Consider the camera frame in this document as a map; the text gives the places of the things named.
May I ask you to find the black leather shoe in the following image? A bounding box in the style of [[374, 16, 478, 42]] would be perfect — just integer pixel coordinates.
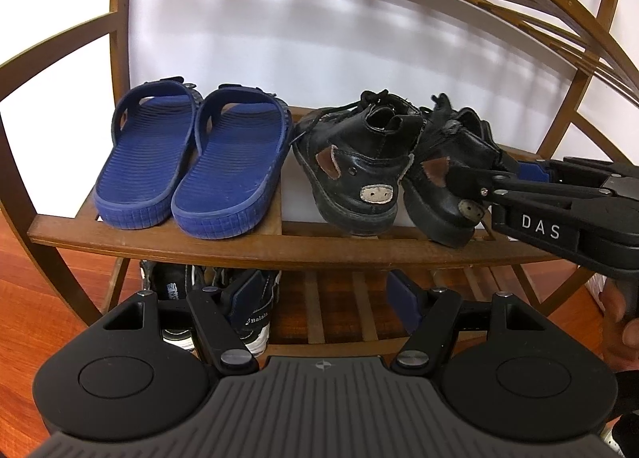
[[292, 88, 425, 239], [402, 92, 505, 248]]

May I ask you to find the person's right hand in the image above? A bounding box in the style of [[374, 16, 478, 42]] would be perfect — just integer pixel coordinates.
[[599, 281, 639, 374]]

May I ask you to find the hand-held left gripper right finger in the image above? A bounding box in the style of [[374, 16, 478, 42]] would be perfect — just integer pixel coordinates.
[[387, 271, 552, 372]]

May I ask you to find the wooden shoe rack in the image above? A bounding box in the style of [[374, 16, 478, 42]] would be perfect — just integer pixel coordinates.
[[0, 0, 639, 359]]

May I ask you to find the navy grey sneaker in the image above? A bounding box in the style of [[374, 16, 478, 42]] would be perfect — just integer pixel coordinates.
[[140, 261, 208, 354], [204, 265, 281, 358]]

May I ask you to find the white plastic bag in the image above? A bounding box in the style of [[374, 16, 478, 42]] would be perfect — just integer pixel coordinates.
[[584, 271, 607, 301]]

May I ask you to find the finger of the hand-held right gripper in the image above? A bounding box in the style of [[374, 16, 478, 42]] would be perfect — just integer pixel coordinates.
[[446, 165, 615, 211], [499, 151, 639, 185]]

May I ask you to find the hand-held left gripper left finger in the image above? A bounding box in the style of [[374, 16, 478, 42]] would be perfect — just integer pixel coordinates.
[[102, 268, 268, 375]]

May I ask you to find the blue slipper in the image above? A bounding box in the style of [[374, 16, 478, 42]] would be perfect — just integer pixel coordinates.
[[94, 80, 199, 230], [171, 83, 294, 240]]

